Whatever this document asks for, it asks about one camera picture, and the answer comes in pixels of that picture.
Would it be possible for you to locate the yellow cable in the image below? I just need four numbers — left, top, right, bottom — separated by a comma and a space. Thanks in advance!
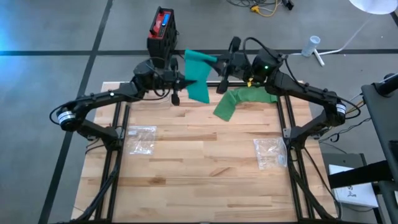
250, 4, 279, 18

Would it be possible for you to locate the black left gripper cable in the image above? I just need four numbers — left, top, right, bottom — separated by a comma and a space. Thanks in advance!
146, 56, 172, 102

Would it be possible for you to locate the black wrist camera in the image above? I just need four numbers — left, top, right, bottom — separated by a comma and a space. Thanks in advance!
231, 53, 249, 77
156, 70, 172, 86

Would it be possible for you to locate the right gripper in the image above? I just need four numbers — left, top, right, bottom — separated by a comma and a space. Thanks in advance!
214, 36, 251, 95

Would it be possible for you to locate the black cable tangle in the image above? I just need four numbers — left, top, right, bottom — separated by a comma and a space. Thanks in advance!
225, 0, 282, 9

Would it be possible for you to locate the clear plastic bag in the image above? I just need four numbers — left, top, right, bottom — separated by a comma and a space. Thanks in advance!
126, 125, 158, 156
253, 137, 289, 170

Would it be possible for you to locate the teal elastic bandage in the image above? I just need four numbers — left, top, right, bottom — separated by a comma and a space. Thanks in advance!
183, 49, 218, 105

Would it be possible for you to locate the coloured wire bundle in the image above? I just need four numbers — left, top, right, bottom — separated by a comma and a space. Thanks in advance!
345, 93, 366, 121

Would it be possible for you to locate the red black power station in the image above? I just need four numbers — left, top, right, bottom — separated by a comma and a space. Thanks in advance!
146, 6, 178, 68

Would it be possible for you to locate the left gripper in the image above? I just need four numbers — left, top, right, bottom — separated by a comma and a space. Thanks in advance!
155, 57, 197, 106

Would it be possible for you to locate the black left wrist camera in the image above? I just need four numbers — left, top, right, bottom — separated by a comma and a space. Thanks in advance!
156, 70, 172, 86

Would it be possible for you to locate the black hooked floor cable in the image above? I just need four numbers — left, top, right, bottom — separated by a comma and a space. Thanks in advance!
318, 117, 373, 144

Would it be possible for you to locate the translucent white plastic cup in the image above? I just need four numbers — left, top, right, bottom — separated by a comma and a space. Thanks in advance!
300, 35, 322, 58

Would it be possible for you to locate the white lamp stand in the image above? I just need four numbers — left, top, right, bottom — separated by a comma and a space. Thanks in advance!
290, 14, 377, 68

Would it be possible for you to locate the white translucent lampshade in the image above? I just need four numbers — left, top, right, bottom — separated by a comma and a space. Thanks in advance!
348, 0, 398, 16

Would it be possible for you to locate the dark green bandage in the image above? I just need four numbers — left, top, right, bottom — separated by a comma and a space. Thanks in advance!
213, 86, 279, 122

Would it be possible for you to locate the black side cart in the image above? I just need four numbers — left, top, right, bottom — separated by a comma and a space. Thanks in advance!
328, 73, 398, 224

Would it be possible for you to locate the white cardboard box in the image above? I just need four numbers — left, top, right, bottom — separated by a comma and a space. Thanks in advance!
328, 163, 380, 208

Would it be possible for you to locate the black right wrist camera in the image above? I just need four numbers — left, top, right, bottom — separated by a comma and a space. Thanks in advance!
231, 53, 249, 77

